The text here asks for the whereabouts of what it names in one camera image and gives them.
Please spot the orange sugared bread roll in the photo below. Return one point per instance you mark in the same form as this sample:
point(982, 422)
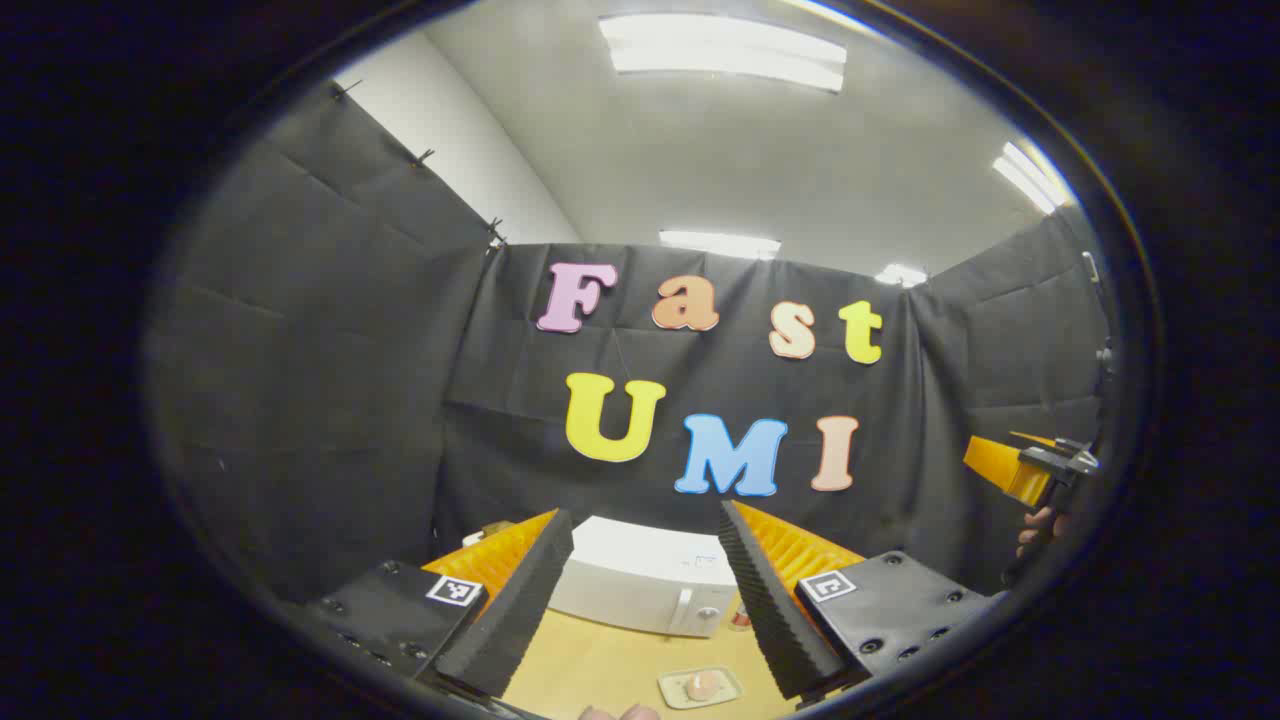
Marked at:
point(703, 686)

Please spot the black backdrop cloth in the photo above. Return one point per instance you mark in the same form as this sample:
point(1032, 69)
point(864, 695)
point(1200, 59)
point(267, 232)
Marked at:
point(330, 400)

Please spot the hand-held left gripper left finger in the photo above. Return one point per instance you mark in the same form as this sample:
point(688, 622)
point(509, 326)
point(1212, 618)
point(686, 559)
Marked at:
point(505, 610)

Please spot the ceiling light panel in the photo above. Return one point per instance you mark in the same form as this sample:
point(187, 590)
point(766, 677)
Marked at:
point(902, 275)
point(725, 50)
point(720, 243)
point(1030, 178)

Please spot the white square plate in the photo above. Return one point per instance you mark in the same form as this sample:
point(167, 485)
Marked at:
point(672, 692)

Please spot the brown bread slice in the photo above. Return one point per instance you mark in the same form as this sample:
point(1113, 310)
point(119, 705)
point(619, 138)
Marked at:
point(497, 528)

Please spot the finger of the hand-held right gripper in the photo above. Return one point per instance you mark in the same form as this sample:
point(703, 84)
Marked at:
point(1000, 465)

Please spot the white microwave oven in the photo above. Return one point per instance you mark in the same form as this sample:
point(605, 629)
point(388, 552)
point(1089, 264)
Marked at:
point(640, 580)

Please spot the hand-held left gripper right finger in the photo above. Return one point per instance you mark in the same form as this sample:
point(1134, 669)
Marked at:
point(770, 610)

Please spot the clear bottle with red label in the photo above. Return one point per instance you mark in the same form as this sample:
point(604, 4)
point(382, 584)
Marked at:
point(740, 617)

